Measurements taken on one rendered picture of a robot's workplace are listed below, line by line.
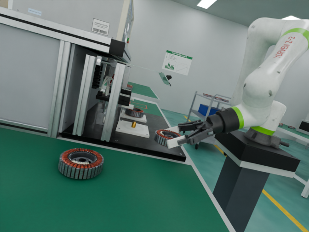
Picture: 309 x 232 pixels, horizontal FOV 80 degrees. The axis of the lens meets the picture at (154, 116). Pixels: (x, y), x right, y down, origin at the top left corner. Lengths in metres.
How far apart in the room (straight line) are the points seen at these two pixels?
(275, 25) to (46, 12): 0.95
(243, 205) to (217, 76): 5.74
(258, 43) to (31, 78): 0.99
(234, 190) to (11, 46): 1.22
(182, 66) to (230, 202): 5.45
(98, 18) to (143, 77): 5.43
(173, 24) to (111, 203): 6.17
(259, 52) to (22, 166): 1.07
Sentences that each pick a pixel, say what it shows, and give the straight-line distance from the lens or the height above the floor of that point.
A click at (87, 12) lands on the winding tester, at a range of 0.81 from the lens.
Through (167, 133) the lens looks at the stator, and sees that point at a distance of 0.75.
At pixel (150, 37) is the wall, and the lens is 6.25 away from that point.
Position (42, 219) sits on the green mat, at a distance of 0.42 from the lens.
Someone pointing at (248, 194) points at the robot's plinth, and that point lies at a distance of 1.29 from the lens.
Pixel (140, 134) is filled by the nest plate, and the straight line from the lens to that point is 0.81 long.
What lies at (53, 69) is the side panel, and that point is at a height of 0.98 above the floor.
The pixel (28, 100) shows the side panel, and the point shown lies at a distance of 0.73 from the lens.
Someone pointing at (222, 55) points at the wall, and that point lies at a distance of 6.81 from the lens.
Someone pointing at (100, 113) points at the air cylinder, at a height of 0.82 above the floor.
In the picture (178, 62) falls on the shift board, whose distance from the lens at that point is 6.32.
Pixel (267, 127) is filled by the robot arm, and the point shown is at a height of 0.93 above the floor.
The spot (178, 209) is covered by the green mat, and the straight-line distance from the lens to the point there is 0.50.
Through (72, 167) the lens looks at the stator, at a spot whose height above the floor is 0.78.
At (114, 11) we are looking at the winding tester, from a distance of 0.79.
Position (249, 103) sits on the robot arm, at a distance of 0.73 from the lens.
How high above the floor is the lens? 1.04
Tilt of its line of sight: 12 degrees down
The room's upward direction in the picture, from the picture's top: 15 degrees clockwise
